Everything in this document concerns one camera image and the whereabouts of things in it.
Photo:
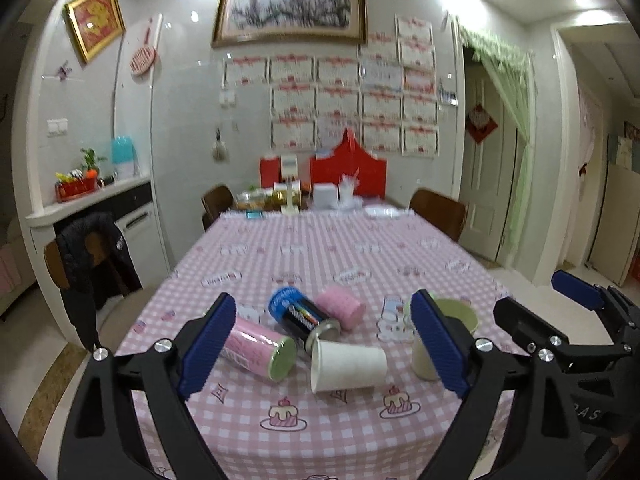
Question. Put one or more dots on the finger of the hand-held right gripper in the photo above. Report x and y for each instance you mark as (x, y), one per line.
(577, 290)
(525, 322)

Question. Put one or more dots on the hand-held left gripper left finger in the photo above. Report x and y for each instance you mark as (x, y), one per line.
(207, 347)

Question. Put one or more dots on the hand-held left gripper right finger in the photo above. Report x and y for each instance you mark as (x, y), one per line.
(440, 347)

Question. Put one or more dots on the white paper cup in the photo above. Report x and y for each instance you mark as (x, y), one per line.
(350, 365)

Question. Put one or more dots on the light green cup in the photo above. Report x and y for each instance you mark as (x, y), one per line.
(457, 317)

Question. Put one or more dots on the pink drink can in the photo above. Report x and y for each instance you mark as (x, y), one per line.
(252, 350)

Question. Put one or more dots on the wooden chair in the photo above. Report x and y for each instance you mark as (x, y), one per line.
(440, 212)
(130, 310)
(217, 205)

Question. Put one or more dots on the blue and black can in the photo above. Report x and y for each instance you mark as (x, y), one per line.
(297, 315)

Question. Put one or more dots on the pink roll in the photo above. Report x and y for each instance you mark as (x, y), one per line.
(342, 305)

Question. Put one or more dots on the white cabinet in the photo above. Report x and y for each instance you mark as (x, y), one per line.
(142, 240)

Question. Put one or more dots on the pink checked tablecloth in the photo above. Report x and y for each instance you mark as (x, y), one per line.
(300, 260)

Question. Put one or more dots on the black jacket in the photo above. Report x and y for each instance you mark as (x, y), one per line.
(95, 270)

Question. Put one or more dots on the white door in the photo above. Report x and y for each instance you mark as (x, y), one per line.
(487, 185)

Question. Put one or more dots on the blue flat packet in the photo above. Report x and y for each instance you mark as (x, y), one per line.
(253, 215)

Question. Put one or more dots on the glass jars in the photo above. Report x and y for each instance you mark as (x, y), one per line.
(250, 200)

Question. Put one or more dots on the white stand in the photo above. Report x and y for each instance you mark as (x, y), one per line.
(290, 200)

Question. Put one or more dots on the light green door curtain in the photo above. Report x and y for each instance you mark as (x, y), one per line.
(520, 125)

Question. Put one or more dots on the small red box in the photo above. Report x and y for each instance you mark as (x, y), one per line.
(270, 172)

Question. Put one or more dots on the white square container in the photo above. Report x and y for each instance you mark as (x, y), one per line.
(325, 195)

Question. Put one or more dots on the red diamond door ornament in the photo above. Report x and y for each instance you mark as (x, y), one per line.
(480, 122)

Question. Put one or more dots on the white box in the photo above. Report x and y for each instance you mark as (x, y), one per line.
(289, 166)

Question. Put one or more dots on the large red gift box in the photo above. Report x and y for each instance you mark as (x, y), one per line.
(350, 170)

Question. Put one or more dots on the red basket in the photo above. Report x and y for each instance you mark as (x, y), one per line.
(75, 189)

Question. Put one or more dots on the blue and white appliance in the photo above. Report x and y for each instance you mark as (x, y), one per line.
(123, 155)

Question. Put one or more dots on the small green plant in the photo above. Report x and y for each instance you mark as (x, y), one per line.
(90, 160)

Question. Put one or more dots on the gold framed red picture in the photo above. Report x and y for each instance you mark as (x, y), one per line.
(95, 20)

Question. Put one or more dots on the large framed landscape painting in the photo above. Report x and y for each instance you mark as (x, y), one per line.
(290, 7)

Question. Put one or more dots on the hanging wall pouch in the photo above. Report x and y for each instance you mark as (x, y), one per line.
(218, 149)

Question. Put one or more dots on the white wall switch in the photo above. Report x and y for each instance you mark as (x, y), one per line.
(227, 97)

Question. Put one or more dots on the wall of award certificates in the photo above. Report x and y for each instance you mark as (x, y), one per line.
(340, 105)

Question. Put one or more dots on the white wall switch panel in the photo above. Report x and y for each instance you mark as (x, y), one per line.
(56, 126)

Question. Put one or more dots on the red round wall ornament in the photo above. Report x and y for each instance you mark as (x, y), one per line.
(142, 57)

